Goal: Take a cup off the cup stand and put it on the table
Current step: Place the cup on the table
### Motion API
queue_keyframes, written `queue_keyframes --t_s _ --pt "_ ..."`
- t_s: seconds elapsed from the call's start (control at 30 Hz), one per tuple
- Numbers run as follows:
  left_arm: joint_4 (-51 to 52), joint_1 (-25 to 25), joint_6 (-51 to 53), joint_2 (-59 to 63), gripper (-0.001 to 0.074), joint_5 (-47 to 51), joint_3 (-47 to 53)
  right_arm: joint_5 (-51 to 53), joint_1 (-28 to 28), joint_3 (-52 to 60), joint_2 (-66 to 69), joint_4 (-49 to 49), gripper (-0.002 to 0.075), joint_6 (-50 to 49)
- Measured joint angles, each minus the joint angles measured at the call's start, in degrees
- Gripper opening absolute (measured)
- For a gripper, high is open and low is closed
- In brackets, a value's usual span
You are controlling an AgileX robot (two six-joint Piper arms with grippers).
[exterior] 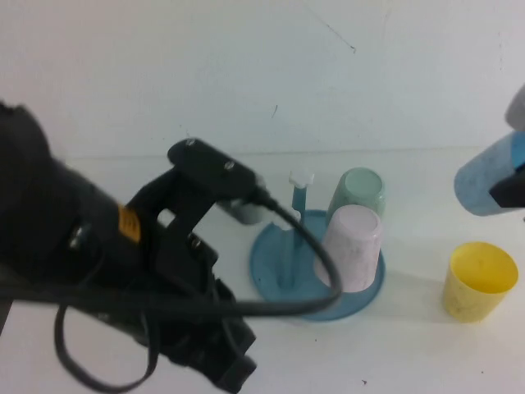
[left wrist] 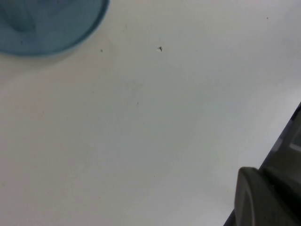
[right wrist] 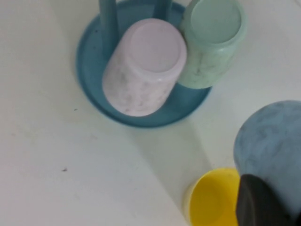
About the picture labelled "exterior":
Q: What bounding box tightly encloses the black camera cable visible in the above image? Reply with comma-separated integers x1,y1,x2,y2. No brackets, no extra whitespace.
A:
54,192,344,392

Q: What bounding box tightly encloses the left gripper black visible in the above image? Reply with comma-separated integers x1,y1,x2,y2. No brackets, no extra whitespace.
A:
69,204,258,394

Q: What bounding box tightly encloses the mint green plastic cup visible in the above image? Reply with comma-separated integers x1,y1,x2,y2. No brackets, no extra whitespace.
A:
326,167,387,221

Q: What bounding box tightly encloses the blue cup stand with pegs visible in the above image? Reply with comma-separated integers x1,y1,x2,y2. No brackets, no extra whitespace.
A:
249,171,387,324

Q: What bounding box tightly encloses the light blue plastic cup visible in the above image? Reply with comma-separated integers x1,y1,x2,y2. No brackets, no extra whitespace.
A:
454,131,525,218

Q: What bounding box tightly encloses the yellow plastic cup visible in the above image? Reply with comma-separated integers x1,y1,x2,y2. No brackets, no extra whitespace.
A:
441,241,519,324

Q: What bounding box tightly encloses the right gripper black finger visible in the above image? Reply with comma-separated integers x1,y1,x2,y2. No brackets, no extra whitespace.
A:
490,168,525,211

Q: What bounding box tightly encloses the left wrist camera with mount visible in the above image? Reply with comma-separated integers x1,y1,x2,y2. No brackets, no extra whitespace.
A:
139,138,270,231

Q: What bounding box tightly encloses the pale pink plastic cup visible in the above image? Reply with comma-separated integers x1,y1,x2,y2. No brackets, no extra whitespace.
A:
314,206,383,293

